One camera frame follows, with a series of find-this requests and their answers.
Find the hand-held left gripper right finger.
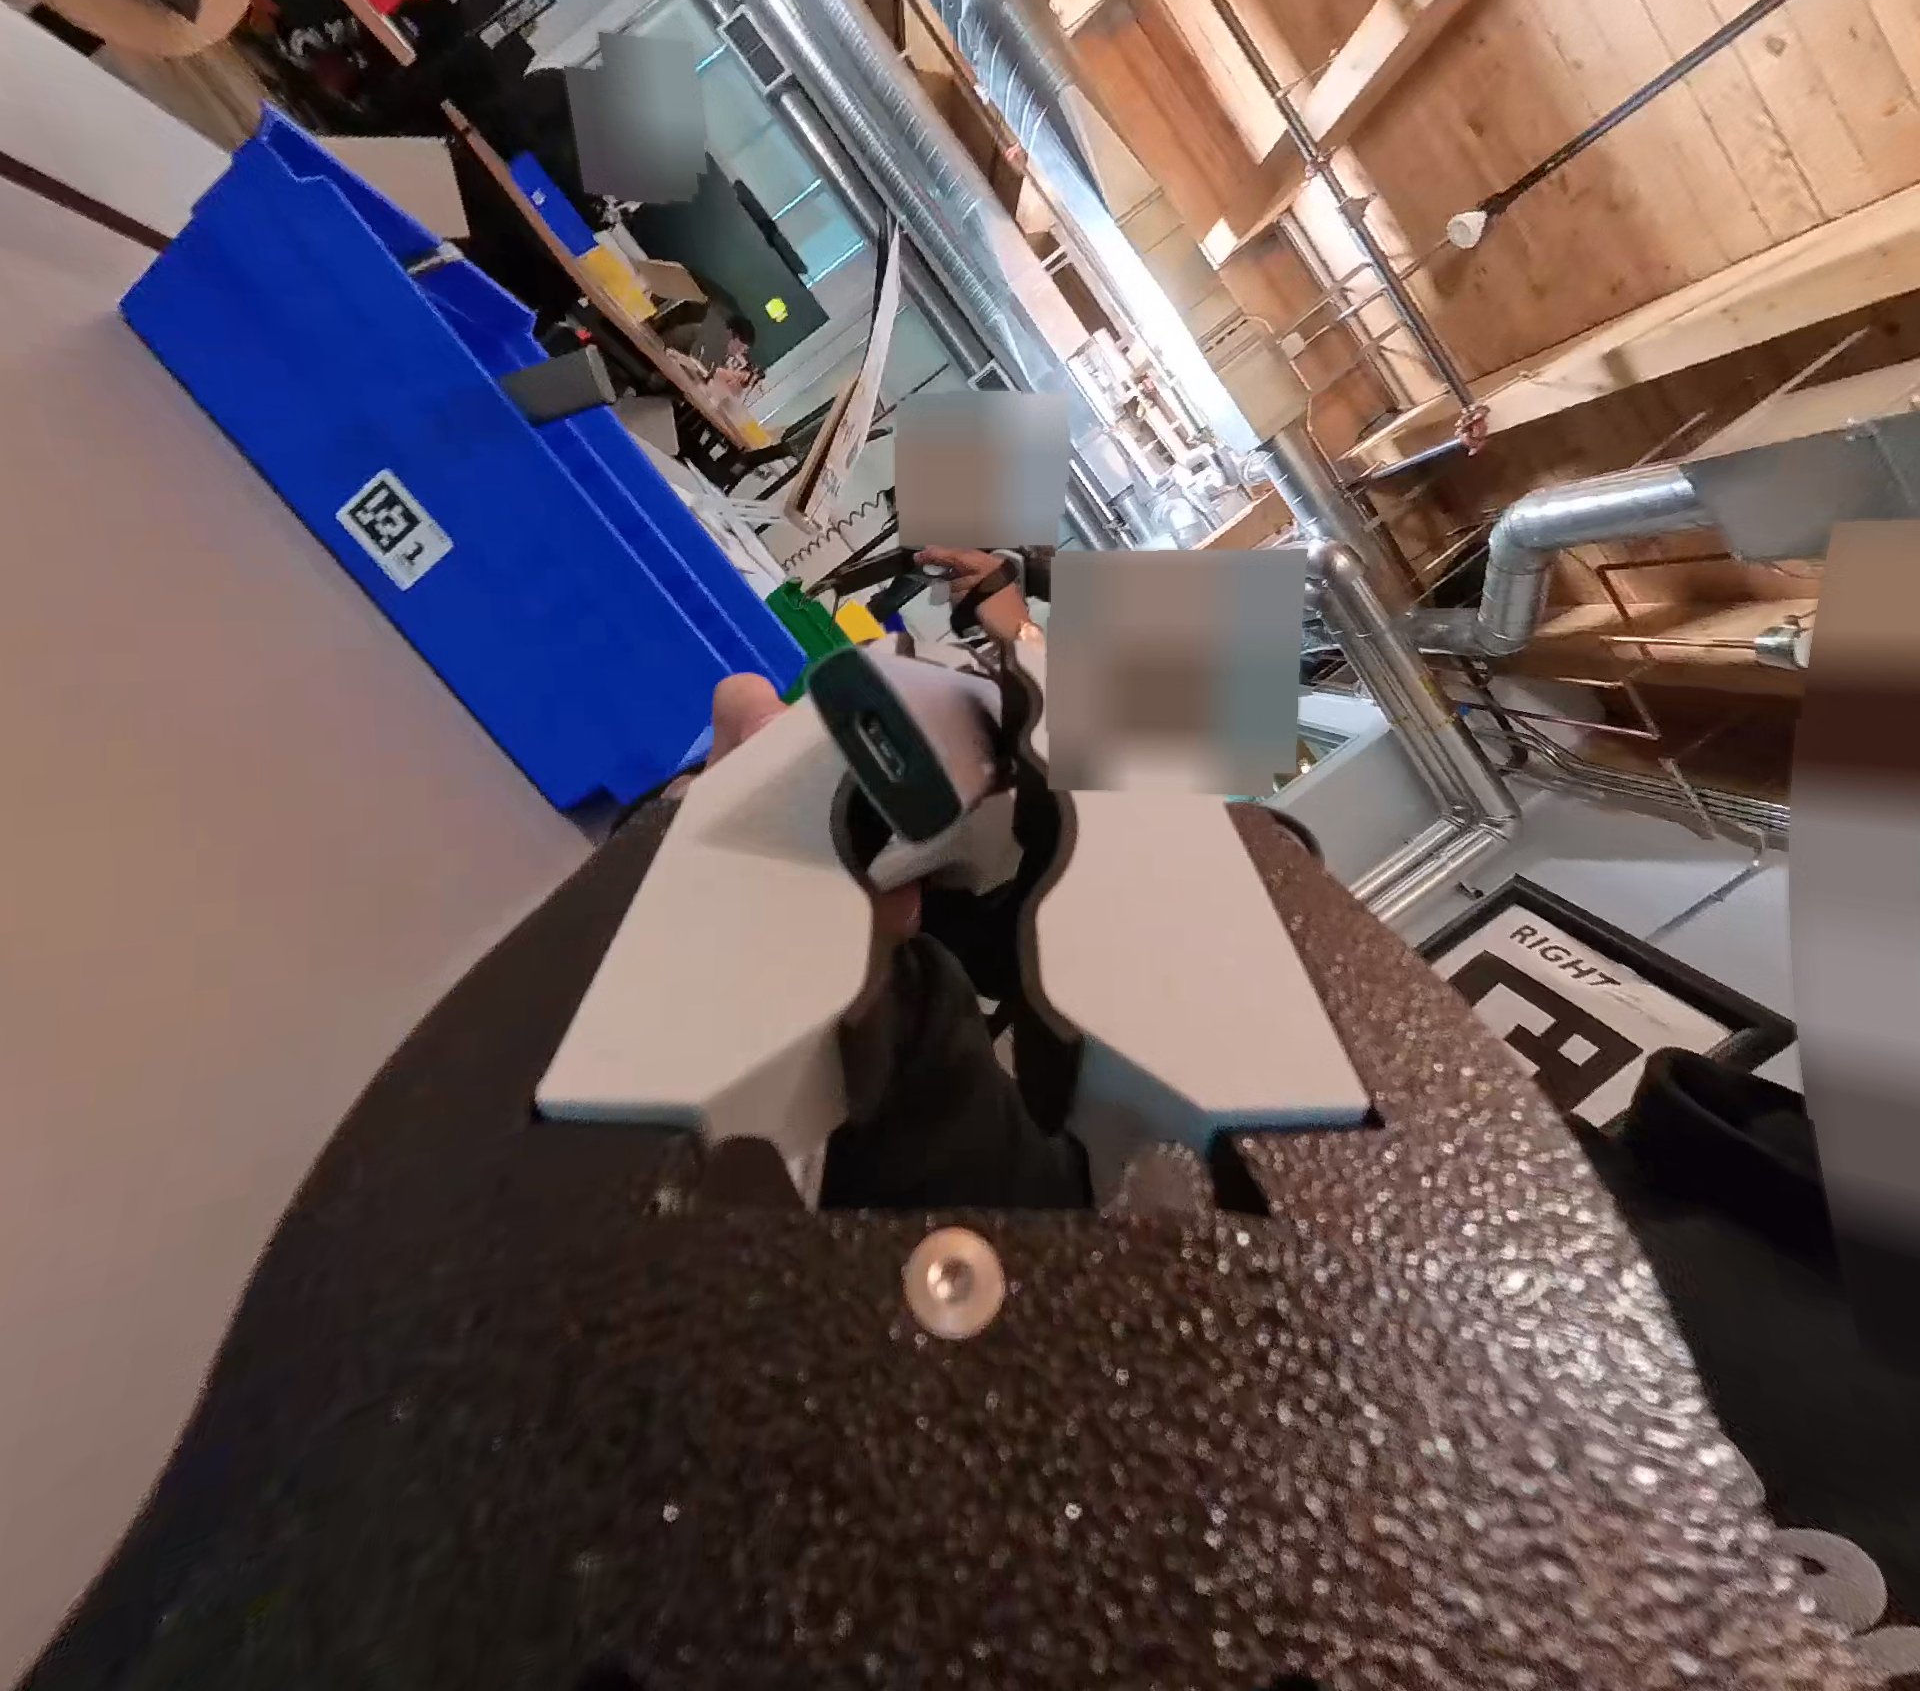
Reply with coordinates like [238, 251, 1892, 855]
[1002, 647, 1378, 1149]

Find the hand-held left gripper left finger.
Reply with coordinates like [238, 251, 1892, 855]
[533, 715, 902, 1149]

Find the dark grey USB adapter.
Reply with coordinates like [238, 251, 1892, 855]
[805, 647, 1011, 893]

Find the green plastic bin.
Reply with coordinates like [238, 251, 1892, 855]
[764, 577, 850, 691]

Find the blue bin with white label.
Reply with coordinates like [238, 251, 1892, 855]
[120, 103, 813, 817]

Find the person's right hand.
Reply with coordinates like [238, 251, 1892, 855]
[703, 671, 789, 775]

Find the black monitor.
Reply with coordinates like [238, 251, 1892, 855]
[637, 163, 877, 373]

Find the blue plastic bin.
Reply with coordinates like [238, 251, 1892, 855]
[507, 153, 583, 255]

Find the white folded card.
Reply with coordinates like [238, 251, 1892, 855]
[312, 135, 477, 241]

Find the silver ceiling air duct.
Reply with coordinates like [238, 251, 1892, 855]
[600, 0, 1519, 883]

